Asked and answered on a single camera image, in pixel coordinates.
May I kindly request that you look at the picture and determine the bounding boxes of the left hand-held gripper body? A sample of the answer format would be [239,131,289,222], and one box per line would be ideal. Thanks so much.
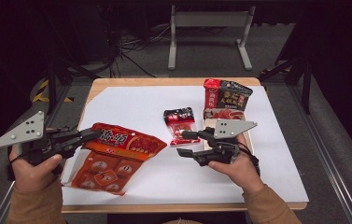
[0,110,83,166]

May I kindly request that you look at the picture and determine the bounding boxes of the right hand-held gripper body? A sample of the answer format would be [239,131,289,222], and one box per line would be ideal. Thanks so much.
[194,119,258,166]

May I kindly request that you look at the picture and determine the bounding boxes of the small red and black packet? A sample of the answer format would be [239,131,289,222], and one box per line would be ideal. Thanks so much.
[163,106,202,147]

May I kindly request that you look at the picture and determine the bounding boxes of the cream plastic divided box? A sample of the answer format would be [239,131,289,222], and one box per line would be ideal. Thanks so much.
[202,106,256,157]

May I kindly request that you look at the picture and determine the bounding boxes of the large red and black packet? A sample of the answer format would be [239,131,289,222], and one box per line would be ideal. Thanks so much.
[203,77,254,120]

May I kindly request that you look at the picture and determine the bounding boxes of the orange snack packet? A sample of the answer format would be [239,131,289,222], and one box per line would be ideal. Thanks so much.
[70,121,168,196]

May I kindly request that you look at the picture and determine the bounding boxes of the person's left hand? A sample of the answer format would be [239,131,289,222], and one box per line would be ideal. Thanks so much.
[9,146,63,194]

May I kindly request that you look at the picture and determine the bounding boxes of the person's right hand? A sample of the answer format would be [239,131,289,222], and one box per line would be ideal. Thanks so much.
[207,134,265,194]

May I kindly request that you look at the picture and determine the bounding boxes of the yellow and black hazard tape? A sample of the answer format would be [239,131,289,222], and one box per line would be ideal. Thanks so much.
[32,78,74,104]

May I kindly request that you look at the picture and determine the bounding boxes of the black tripod stand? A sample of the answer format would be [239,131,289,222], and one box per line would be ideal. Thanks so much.
[259,52,316,115]
[44,55,101,116]

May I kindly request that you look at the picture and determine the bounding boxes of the white table sheet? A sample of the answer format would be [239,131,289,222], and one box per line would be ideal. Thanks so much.
[61,85,310,206]

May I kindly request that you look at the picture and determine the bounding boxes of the white metal stand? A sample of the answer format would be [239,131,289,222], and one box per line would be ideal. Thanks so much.
[167,4,257,72]

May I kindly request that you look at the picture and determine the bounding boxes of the aluminium floor rail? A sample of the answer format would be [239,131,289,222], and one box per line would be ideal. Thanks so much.
[0,83,72,224]
[289,83,352,224]

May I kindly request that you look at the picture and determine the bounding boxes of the right hand-held gripper cable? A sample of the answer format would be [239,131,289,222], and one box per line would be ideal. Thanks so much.
[238,145,261,175]

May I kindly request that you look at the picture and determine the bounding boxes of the bundle of black floor cables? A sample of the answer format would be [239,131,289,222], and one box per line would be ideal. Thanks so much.
[102,6,157,78]

